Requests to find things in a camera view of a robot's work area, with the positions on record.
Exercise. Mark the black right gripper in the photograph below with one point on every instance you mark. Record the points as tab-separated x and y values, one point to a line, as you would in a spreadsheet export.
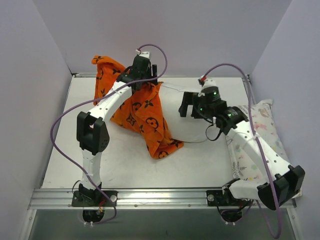
189	103

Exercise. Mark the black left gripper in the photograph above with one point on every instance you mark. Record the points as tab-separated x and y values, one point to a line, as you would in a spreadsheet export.
149	75

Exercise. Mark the orange black-patterned pillowcase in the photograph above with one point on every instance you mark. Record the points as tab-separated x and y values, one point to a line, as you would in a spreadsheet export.
141	113

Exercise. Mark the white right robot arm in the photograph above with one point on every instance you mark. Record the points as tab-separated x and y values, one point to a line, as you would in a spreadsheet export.
280	180

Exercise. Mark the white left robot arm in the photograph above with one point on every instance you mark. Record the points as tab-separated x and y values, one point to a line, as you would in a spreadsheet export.
115	84

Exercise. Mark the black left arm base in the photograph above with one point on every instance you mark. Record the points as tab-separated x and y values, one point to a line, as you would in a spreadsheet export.
95	200

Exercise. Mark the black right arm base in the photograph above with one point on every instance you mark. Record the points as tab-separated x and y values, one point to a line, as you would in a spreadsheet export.
220	198

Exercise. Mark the white floral pillow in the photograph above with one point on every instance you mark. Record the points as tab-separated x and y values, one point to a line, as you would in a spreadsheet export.
252	145

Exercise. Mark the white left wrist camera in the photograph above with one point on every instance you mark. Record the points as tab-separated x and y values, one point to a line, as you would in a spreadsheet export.
144	54

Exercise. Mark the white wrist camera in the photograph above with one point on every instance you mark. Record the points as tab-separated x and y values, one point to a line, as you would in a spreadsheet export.
207	82
144	54

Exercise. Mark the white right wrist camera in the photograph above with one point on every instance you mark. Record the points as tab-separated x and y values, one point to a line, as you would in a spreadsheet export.
207	82

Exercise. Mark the aluminium front rail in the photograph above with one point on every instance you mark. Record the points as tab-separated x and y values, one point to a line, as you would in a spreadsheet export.
172	198

